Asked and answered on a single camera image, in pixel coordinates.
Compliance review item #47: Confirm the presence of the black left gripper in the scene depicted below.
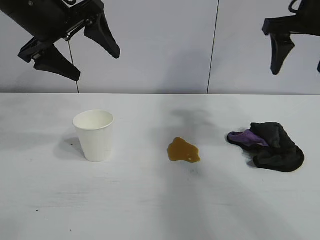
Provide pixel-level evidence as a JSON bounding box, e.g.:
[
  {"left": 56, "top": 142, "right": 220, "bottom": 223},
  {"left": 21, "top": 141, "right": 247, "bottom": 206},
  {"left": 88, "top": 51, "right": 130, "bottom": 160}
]
[{"left": 0, "top": 0, "right": 122, "bottom": 81}]

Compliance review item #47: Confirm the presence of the black and purple cloth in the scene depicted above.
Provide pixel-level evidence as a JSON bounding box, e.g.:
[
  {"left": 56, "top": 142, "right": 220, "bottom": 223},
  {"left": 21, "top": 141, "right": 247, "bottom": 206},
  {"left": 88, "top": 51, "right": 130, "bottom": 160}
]
[{"left": 226, "top": 121, "right": 306, "bottom": 173}]

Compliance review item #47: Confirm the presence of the white paper cup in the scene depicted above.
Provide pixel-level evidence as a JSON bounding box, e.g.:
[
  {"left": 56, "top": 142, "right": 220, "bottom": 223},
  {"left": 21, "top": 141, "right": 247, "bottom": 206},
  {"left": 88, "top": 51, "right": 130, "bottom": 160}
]
[{"left": 72, "top": 109, "right": 115, "bottom": 163}]

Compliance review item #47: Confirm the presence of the brown liquid spill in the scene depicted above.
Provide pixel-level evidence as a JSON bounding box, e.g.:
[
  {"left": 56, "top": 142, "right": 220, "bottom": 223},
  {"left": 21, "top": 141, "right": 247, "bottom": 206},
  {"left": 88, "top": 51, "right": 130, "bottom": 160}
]
[{"left": 166, "top": 136, "right": 202, "bottom": 163}]

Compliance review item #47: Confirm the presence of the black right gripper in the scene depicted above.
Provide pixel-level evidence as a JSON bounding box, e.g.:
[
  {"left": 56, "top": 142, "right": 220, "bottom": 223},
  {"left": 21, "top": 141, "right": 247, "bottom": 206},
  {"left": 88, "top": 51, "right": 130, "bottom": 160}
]
[{"left": 261, "top": 0, "right": 320, "bottom": 76}]

